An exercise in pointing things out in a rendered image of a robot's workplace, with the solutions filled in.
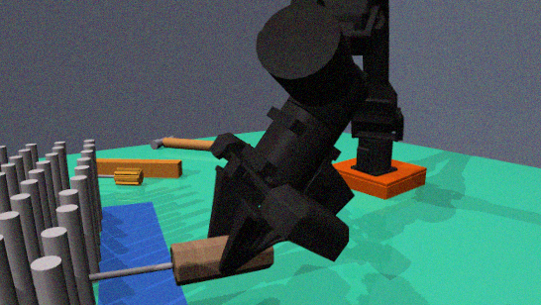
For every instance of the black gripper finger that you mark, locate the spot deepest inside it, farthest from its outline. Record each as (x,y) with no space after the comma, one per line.
(251,234)
(228,194)

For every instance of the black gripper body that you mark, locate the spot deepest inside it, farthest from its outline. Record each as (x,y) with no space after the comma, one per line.
(284,160)

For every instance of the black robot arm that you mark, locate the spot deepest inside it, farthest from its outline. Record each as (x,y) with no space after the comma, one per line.
(307,48)

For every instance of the blue flat strip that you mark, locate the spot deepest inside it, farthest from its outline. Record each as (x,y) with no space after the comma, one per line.
(132,237)

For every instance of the orange ribbed screwdriver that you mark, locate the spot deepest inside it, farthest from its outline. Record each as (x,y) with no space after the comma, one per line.
(126,176)

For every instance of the orange flat bar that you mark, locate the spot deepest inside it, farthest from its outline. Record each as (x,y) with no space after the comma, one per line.
(171,168)

